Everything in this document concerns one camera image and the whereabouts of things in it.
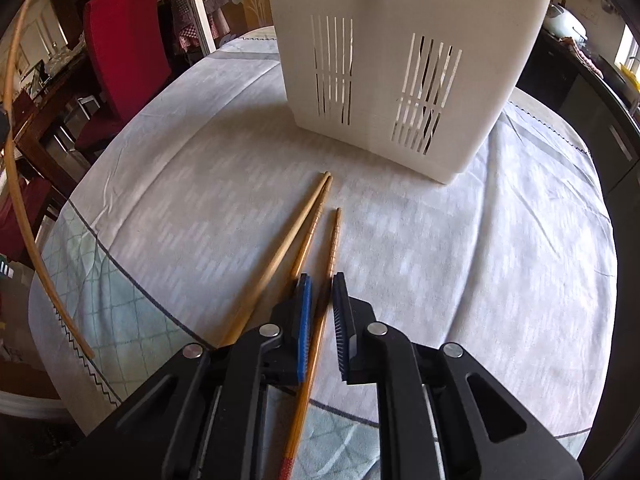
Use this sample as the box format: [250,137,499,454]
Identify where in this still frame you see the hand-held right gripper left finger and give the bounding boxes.
[82,272,315,480]

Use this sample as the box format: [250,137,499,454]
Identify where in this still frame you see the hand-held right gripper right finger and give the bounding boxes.
[331,271,585,480]

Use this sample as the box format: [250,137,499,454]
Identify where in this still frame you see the white plastic utensil holder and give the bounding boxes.
[264,0,560,185]

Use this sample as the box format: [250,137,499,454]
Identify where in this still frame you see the cluttered wooden dining table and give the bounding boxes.
[10,35,101,201]

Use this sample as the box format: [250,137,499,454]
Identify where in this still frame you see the red chair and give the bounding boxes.
[75,0,186,153]
[0,175,56,261]

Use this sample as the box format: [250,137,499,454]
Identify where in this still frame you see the pale checked tablecloth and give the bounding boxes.
[27,27,618,480]

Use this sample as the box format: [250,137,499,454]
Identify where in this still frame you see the checked hanging apron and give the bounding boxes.
[162,0,236,53]

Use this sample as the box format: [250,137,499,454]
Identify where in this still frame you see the dark lower side cabinets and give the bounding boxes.
[520,35,640,201]

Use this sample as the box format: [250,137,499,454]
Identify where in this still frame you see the pink cloth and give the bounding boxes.
[570,37,606,73]

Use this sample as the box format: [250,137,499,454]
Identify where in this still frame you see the white rice cooker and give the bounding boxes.
[547,2,586,41]

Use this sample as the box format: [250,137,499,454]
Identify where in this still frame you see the kitchen window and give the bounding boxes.
[615,25,640,76]

